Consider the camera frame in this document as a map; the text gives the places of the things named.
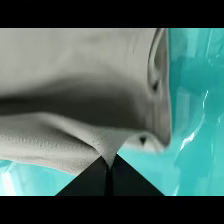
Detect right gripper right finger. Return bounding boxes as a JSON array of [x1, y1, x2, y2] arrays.
[[111, 153, 165, 197]]

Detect brown T-shirt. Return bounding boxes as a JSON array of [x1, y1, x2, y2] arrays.
[[0, 27, 173, 177]]

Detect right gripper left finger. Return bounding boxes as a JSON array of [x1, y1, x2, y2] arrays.
[[55, 154, 110, 197]]

